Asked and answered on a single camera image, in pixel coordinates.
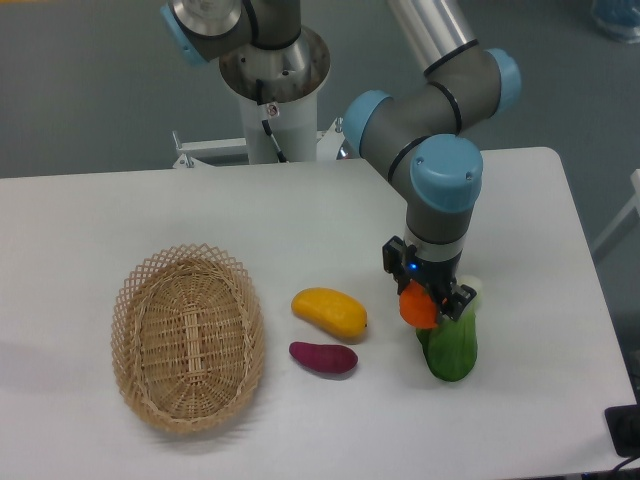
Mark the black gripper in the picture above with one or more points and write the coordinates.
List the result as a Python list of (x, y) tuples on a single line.
[(438, 277)]

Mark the orange fruit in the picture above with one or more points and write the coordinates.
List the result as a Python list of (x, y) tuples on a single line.
[(417, 308)]

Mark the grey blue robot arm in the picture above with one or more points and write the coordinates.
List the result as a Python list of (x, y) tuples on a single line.
[(415, 142)]

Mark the green bok choy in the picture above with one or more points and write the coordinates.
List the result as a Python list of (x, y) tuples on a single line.
[(451, 349)]

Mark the yellow mango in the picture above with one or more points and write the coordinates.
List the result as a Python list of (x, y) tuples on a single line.
[(335, 312)]

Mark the purple sweet potato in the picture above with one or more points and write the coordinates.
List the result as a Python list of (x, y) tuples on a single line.
[(327, 359)]

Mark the black device at table edge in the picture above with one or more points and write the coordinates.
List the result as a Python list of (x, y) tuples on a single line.
[(623, 426)]

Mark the woven wicker basket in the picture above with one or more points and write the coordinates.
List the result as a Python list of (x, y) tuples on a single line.
[(187, 339)]

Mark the blue object in corner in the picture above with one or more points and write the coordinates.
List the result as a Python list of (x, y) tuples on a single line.
[(619, 19)]

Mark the white frame at right edge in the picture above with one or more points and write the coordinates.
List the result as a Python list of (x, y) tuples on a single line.
[(622, 223)]

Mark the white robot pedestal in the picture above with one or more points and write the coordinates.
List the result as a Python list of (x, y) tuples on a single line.
[(277, 92)]

